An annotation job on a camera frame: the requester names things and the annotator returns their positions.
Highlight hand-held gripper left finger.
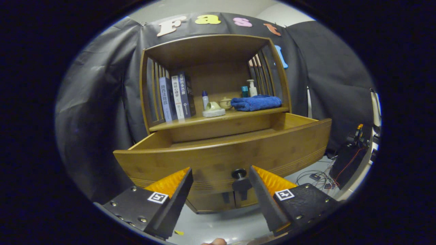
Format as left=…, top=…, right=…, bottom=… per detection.
left=102, top=167, right=194, bottom=240

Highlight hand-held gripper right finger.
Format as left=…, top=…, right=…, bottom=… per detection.
left=248, top=165, right=342, bottom=237

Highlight black round drawer knob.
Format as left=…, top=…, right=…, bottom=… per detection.
left=232, top=168, right=253, bottom=193

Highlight wooden drawer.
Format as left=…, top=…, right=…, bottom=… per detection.
left=113, top=112, right=332, bottom=196

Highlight green handled scrub brush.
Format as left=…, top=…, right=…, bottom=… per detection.
left=202, top=101, right=226, bottom=118

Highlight wooden cabinet door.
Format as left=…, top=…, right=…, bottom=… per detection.
left=186, top=196, right=235, bottom=214
left=235, top=191, right=264, bottom=208

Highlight wooden countertop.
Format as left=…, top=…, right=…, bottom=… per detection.
left=149, top=90, right=290, bottom=132

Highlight wooden cabinet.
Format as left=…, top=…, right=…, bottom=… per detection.
left=129, top=34, right=293, bottom=215

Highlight black box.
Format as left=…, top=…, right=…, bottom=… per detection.
left=331, top=143, right=359, bottom=189

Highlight blue folded towel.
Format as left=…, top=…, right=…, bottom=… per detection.
left=231, top=95, right=283, bottom=112

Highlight pale blue book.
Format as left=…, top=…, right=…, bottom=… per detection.
left=159, top=77, right=178, bottom=123

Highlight white book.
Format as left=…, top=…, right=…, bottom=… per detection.
left=171, top=75, right=185, bottom=120

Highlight dark blue book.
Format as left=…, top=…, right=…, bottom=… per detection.
left=178, top=71, right=197, bottom=118

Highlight orange and black gripper tool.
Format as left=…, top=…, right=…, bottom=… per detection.
left=347, top=124, right=370, bottom=148

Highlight white tote bag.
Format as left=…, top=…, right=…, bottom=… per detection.
left=370, top=88, right=383, bottom=128

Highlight tangle of floor cables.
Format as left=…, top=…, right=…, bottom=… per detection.
left=296, top=163, right=339, bottom=190

